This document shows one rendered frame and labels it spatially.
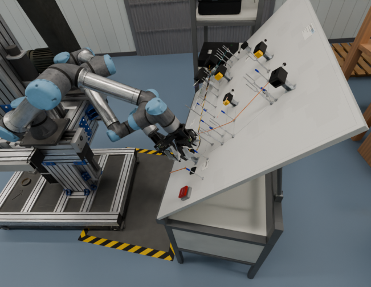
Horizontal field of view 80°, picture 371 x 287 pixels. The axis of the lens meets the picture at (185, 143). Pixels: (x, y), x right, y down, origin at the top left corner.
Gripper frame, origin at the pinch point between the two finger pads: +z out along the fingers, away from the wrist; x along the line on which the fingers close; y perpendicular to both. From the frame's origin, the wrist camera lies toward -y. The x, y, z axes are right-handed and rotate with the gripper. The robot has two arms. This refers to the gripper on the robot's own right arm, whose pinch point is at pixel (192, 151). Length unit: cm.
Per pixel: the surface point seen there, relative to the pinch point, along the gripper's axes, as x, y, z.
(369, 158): 111, 75, 181
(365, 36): 209, 75, 102
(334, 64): 20, 61, -20
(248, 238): -25, 19, 46
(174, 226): -31.7, -17.4, 28.4
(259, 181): 12, 16, 52
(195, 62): 92, -37, 7
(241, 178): -16.4, 33.1, -7.7
